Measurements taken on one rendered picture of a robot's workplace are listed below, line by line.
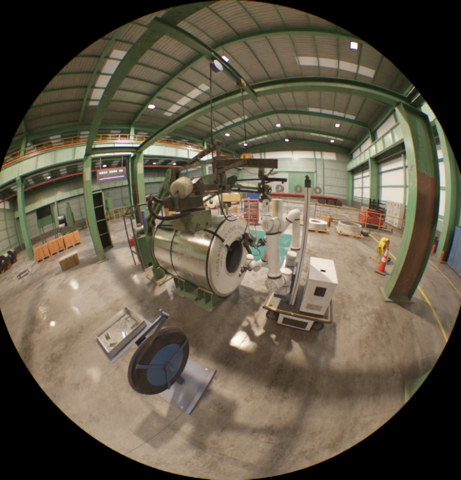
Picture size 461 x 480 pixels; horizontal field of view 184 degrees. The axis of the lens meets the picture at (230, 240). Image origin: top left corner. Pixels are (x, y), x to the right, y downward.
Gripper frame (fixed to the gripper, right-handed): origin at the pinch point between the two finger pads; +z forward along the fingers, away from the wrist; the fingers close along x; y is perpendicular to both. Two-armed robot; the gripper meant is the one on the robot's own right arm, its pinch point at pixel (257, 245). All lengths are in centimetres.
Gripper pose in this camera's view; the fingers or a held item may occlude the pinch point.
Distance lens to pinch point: 235.4
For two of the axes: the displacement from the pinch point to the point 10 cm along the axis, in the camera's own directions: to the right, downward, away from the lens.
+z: -7.1, 5.9, 3.8
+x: 4.4, 8.0, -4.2
